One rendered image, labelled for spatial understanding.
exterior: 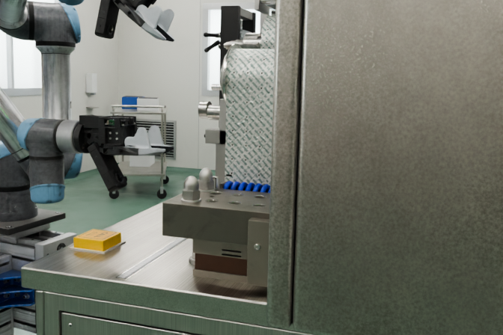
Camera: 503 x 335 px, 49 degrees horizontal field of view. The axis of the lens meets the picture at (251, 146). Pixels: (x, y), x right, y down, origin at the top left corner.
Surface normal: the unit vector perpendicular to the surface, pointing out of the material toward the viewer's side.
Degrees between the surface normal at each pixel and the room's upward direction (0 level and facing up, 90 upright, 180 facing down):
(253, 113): 90
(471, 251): 90
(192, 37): 90
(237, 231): 90
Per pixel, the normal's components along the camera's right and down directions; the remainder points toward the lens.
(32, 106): 0.95, 0.06
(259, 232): -0.29, 0.11
